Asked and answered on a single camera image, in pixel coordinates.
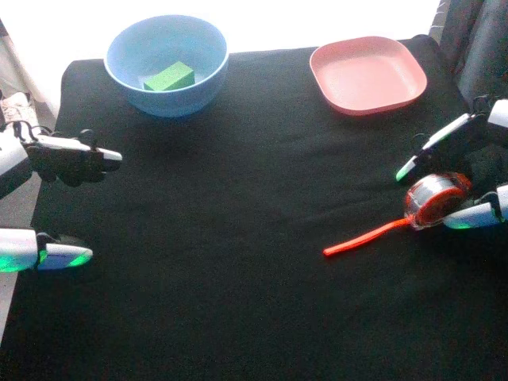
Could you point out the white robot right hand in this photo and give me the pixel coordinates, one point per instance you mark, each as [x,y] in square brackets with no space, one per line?
[488,158]

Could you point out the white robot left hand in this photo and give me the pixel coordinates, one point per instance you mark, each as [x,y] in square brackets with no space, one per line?
[59,158]

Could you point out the green block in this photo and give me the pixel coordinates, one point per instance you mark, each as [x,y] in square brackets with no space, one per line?
[168,77]

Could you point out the light blue bowl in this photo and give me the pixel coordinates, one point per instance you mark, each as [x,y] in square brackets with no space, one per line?
[174,101]

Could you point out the pink square plate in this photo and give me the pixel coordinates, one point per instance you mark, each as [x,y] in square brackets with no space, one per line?
[365,75]

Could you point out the grey curtain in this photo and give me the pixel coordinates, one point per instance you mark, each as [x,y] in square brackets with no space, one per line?
[476,39]

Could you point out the black table cloth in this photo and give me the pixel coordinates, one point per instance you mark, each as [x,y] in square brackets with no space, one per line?
[238,238]

